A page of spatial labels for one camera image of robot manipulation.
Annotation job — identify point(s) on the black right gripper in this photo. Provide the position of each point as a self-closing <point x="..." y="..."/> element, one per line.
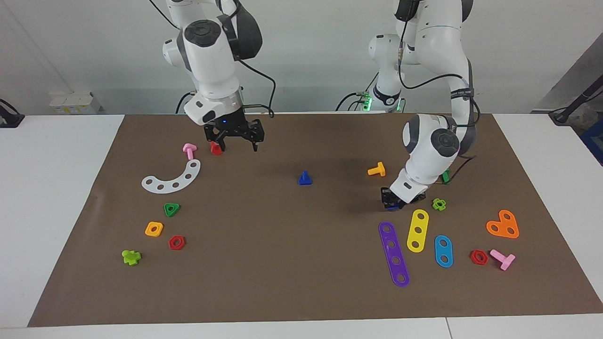
<point x="233" y="128"/>

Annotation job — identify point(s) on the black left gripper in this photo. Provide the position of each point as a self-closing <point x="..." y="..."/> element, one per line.
<point x="399" y="200"/>

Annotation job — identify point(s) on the blue square toy nut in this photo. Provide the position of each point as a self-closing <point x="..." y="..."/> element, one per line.
<point x="399" y="206"/>

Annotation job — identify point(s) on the blue plastic toy screw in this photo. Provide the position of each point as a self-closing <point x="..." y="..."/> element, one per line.
<point x="305" y="180"/>

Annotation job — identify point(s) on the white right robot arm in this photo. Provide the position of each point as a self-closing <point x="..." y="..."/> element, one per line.
<point x="209" y="66"/>

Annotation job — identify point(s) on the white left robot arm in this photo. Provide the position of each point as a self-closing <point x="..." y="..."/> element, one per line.
<point x="433" y="146"/>

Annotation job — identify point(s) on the red plastic toy screw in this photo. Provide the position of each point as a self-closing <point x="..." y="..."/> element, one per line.
<point x="215" y="150"/>

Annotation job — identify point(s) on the yellow three-hole plate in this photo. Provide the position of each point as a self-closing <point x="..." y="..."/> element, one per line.
<point x="418" y="224"/>

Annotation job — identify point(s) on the lime green cross nut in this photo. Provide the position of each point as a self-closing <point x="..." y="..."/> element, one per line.
<point x="435" y="204"/>

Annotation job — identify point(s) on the orange plastic toy screw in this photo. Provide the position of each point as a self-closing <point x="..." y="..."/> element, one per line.
<point x="378" y="170"/>

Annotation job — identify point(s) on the purple four-hole plate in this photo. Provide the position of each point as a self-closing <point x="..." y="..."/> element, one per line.
<point x="389" y="237"/>

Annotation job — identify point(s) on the green plastic toy screw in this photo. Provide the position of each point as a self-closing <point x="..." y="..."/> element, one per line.
<point x="446" y="178"/>

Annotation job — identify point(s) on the pink plastic toy screw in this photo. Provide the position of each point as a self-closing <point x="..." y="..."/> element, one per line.
<point x="189" y="151"/>
<point x="499" y="256"/>

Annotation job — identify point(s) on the blue two-hole oval plate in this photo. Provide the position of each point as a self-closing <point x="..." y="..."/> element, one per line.
<point x="443" y="251"/>

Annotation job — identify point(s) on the white curved perforated plate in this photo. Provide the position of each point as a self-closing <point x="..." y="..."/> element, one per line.
<point x="167" y="188"/>

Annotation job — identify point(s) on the red hexagonal toy nut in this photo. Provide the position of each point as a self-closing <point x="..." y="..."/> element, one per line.
<point x="473" y="258"/>
<point x="172" y="245"/>

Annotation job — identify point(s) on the green triangular toy nut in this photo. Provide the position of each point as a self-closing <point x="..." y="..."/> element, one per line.
<point x="167" y="207"/>

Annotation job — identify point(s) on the orange heart-shaped plate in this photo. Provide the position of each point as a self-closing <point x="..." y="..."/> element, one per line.
<point x="503" y="225"/>

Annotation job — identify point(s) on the brown paper table mat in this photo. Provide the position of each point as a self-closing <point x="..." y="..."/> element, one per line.
<point x="292" y="254"/>

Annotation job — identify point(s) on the orange square toy nut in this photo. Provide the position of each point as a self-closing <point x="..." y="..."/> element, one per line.
<point x="148" y="230"/>

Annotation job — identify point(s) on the lime green cross screw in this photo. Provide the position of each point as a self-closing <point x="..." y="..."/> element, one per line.
<point x="129" y="258"/>

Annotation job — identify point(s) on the white power strip box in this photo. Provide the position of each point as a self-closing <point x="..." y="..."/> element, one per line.
<point x="70" y="103"/>

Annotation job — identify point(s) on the blue crate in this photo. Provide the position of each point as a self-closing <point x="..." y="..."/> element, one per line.
<point x="594" y="141"/>

